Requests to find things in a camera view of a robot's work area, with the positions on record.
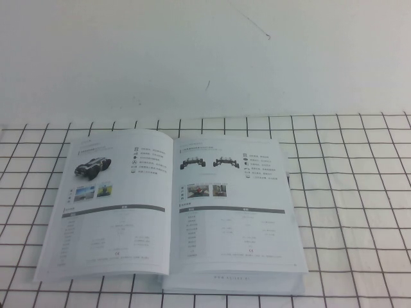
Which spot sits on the white black-grid tablecloth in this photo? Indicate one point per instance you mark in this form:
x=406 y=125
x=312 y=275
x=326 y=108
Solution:
x=353 y=192

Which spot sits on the white product catalog book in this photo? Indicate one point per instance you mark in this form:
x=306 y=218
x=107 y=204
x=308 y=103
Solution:
x=154 y=192

